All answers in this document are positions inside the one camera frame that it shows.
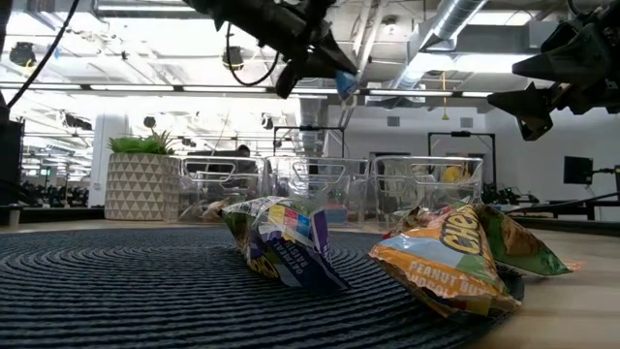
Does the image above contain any black panel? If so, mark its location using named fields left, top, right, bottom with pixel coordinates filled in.
left=0, top=117, right=25, bottom=207

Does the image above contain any ceiling light rail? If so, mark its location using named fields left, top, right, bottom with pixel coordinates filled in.
left=0, top=82, right=500, bottom=101

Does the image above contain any green granola bar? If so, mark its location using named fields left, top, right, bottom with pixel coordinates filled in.
left=472, top=202, right=582, bottom=278

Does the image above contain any black ceiling spotlight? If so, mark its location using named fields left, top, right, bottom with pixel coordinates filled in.
left=8, top=41, right=38, bottom=68

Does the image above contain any yellow object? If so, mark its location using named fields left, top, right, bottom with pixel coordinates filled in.
left=438, top=164, right=469, bottom=185

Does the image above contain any potted plant triangle-pattern pot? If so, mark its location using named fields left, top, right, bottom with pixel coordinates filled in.
left=104, top=128, right=181, bottom=223

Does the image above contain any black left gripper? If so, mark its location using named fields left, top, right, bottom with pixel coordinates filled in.
left=186, top=0, right=359, bottom=101

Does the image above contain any yellow hanging cord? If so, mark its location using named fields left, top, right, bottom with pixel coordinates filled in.
left=439, top=71, right=450, bottom=122

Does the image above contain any silver slanted ventilation duct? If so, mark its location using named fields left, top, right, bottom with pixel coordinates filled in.
left=387, top=0, right=490, bottom=93

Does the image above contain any white blue snack bag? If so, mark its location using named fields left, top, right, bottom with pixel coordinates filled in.
left=220, top=195, right=353, bottom=293

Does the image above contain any orange peanut butter granola bar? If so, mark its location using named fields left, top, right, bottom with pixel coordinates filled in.
left=367, top=203, right=523, bottom=319

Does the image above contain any blue and red granola bar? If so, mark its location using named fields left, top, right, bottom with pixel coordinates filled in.
left=323, top=202, right=350, bottom=227

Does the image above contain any black frame stand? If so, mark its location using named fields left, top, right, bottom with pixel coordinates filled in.
left=272, top=124, right=346, bottom=159
left=427, top=130, right=498, bottom=200

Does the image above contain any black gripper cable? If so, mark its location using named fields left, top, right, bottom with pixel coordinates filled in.
left=225, top=22, right=282, bottom=88
left=2, top=0, right=81, bottom=112

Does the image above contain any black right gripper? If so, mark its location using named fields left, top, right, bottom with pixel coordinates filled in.
left=486, top=0, right=620, bottom=142

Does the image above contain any person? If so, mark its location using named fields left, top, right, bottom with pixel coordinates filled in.
left=227, top=143, right=258, bottom=175

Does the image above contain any black workbench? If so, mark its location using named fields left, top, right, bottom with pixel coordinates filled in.
left=483, top=191, right=620, bottom=229

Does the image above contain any clear plastic bin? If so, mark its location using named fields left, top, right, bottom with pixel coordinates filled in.
left=164, top=154, right=272, bottom=225
left=264, top=154, right=372, bottom=229
left=370, top=154, right=485, bottom=229

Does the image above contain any round dark woven placemat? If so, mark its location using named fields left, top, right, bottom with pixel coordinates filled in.
left=0, top=225, right=527, bottom=349

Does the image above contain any black monitor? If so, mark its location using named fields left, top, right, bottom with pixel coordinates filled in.
left=563, top=155, right=595, bottom=186

